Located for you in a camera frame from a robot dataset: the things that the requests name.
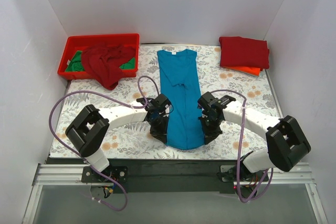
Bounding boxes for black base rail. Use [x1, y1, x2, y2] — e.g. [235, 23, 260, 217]
[47, 155, 300, 195]

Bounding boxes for floral patterned table mat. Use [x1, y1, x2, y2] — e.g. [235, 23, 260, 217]
[49, 45, 282, 159]

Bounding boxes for folded dark red t-shirt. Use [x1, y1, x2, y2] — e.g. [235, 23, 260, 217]
[219, 36, 270, 69]

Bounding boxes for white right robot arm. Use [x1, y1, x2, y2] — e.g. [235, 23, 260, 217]
[198, 92, 311, 174]

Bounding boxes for crumpled dark red t-shirt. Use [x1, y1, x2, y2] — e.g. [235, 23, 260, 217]
[81, 44, 136, 90]

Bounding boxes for teal blue t-shirt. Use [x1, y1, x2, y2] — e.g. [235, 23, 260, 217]
[157, 49, 204, 150]

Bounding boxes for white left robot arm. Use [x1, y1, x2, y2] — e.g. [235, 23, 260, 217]
[65, 94, 173, 172]

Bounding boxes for green t-shirt in bin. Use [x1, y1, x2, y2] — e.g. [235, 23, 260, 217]
[65, 50, 135, 72]

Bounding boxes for red plastic bin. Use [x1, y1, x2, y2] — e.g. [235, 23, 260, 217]
[57, 34, 140, 80]

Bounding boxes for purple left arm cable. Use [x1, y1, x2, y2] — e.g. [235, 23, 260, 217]
[49, 76, 161, 211]

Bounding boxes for folded orange t-shirt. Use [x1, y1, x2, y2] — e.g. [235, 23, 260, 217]
[227, 67, 262, 76]

